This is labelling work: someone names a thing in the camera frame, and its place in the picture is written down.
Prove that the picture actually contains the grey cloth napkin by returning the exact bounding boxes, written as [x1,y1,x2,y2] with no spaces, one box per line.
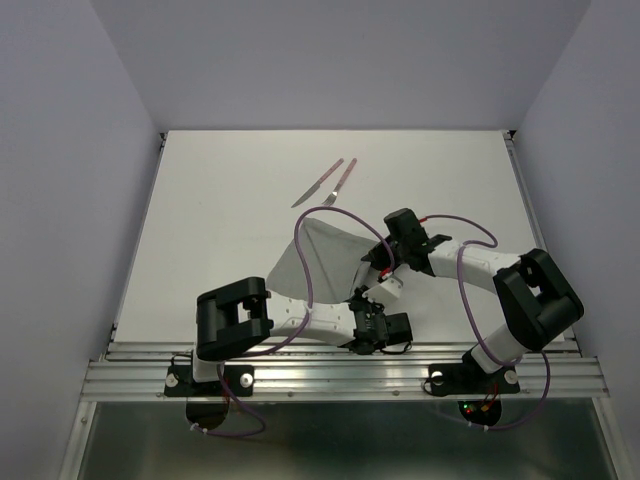
[266,219,377,304]

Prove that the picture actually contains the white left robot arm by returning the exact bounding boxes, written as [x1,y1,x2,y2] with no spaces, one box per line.
[187,277,413,394]

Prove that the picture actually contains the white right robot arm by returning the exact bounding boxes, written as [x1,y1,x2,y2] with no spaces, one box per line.
[361,208,584,390]

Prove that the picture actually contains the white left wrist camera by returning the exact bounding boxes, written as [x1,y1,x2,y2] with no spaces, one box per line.
[362,274,404,307]

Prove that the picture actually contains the pink handled fork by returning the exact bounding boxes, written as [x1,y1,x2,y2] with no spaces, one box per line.
[322,158,358,206]

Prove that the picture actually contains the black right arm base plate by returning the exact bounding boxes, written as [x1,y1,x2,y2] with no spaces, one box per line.
[422,362,520,397]

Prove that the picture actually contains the pink handled knife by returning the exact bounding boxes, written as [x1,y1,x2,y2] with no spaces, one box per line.
[291,158,344,208]

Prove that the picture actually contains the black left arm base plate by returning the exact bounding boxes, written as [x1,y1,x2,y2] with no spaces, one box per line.
[163,358,255,398]

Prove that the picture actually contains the aluminium mounting rail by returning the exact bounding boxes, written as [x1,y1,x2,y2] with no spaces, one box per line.
[81,340,609,403]

